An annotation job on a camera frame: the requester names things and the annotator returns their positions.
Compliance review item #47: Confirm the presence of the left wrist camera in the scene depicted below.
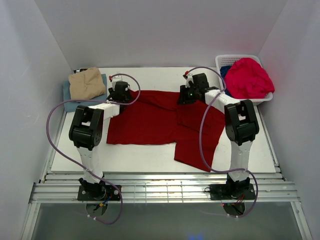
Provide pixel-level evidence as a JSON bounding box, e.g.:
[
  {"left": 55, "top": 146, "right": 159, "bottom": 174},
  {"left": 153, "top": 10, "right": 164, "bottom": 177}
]
[{"left": 109, "top": 75, "right": 123, "bottom": 88}]

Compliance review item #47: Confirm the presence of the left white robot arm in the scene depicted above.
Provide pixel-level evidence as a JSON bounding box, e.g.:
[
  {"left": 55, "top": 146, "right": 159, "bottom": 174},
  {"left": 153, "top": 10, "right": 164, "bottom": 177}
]
[{"left": 68, "top": 80, "right": 133, "bottom": 202}]

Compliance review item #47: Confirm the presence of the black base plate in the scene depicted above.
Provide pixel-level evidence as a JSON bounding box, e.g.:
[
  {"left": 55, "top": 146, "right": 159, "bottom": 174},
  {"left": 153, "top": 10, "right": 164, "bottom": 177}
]
[
  {"left": 205, "top": 184, "right": 256, "bottom": 201},
  {"left": 77, "top": 185, "right": 120, "bottom": 202}
]

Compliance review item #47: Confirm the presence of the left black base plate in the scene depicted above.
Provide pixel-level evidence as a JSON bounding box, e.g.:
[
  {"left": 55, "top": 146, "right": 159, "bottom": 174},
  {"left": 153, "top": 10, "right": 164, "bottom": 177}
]
[{"left": 77, "top": 185, "right": 120, "bottom": 202}]

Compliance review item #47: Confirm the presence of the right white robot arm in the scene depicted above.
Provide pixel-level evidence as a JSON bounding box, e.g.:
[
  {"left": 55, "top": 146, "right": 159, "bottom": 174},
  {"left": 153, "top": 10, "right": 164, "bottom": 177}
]
[{"left": 177, "top": 71, "right": 260, "bottom": 202}]

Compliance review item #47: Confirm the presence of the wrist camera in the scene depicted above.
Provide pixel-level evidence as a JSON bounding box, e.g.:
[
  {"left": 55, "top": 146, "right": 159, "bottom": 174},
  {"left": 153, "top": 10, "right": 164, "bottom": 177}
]
[
  {"left": 183, "top": 71, "right": 194, "bottom": 88},
  {"left": 109, "top": 75, "right": 123, "bottom": 88}
]

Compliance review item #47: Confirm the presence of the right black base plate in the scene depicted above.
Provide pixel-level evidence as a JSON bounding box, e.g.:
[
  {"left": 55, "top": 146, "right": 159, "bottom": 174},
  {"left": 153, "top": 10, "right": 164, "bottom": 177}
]
[{"left": 205, "top": 184, "right": 256, "bottom": 201}]

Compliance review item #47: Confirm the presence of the dark blue t shirt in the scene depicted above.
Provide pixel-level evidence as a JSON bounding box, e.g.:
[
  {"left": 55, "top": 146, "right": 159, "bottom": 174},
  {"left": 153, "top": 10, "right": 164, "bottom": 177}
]
[{"left": 220, "top": 65, "right": 232, "bottom": 97}]

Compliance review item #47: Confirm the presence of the pink crumpled t shirt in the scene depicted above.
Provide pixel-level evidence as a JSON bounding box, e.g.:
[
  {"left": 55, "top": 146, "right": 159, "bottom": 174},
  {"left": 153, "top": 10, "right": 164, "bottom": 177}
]
[{"left": 224, "top": 57, "right": 275, "bottom": 99}]

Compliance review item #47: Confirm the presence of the white plastic basket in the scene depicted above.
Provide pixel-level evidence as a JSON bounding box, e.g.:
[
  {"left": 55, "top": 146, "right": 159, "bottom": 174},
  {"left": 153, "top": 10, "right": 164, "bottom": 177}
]
[{"left": 215, "top": 54, "right": 273, "bottom": 106}]

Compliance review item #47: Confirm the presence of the aluminium rail frame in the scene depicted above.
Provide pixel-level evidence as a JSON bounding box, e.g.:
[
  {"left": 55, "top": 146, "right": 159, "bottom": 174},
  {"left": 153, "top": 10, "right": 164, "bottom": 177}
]
[{"left": 21, "top": 108, "right": 312, "bottom": 240}]

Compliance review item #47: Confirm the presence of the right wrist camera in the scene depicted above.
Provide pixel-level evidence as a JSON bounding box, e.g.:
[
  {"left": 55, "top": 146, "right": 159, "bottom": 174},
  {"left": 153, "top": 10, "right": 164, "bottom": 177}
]
[{"left": 183, "top": 71, "right": 194, "bottom": 88}]

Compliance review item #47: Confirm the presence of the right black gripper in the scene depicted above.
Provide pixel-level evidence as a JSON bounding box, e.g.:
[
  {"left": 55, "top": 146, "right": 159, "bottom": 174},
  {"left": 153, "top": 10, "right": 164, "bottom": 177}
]
[{"left": 177, "top": 84, "right": 199, "bottom": 105}]

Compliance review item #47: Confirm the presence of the folded beige t shirt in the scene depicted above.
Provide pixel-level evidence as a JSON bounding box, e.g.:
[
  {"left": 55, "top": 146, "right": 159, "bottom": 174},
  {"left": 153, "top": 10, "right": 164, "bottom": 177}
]
[{"left": 68, "top": 67, "right": 106, "bottom": 100}]

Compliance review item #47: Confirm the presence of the dark red t shirt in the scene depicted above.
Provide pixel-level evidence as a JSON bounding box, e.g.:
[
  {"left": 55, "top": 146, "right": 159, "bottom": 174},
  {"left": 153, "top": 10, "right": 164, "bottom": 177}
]
[{"left": 106, "top": 90, "right": 225, "bottom": 171}]

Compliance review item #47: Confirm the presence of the folded light blue t shirt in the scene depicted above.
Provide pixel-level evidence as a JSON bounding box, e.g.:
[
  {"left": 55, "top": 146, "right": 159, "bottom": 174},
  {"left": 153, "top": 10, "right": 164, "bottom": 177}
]
[{"left": 63, "top": 80, "right": 107, "bottom": 113}]

